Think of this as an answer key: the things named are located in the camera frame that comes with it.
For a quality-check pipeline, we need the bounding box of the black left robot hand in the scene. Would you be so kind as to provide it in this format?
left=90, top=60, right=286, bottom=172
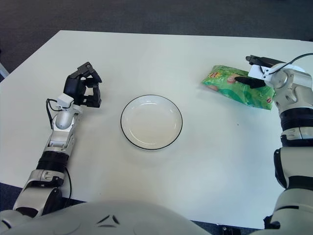
left=63, top=62, right=103, bottom=108

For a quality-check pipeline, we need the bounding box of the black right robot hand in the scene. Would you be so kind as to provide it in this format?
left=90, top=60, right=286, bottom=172
left=234, top=55, right=284, bottom=89

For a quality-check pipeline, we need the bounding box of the green snack bag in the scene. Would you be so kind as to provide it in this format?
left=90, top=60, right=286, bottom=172
left=201, top=65, right=276, bottom=112

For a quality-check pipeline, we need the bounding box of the white plate with black rim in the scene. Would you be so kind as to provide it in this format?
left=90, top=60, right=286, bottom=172
left=120, top=94, right=183, bottom=151

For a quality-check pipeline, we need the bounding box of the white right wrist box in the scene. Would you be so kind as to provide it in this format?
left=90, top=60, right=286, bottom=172
left=248, top=65, right=272, bottom=81

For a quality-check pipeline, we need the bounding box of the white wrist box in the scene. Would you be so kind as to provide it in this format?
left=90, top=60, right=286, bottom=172
left=57, top=94, right=74, bottom=108
left=248, top=65, right=272, bottom=81

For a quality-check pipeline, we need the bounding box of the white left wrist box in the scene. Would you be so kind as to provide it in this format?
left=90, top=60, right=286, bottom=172
left=57, top=94, right=74, bottom=108

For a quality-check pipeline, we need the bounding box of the white table leg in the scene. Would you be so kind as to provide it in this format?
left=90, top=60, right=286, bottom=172
left=0, top=62, right=10, bottom=79

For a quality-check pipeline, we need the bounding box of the grey robot torso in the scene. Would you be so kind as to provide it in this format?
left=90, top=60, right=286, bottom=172
left=0, top=199, right=216, bottom=235

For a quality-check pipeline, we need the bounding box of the black base under table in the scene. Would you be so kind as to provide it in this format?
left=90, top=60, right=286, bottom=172
left=217, top=224, right=250, bottom=235

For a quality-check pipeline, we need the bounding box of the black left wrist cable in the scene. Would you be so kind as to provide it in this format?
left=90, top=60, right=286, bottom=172
left=45, top=98, right=61, bottom=128

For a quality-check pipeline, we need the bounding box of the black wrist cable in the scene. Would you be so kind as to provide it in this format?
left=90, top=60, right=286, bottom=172
left=259, top=52, right=313, bottom=74
left=45, top=98, right=61, bottom=128

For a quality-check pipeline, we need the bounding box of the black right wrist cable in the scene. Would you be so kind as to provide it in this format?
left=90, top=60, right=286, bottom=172
left=259, top=52, right=313, bottom=74

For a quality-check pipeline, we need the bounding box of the black left elbow cable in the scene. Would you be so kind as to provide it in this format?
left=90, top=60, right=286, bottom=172
left=65, top=166, right=73, bottom=204

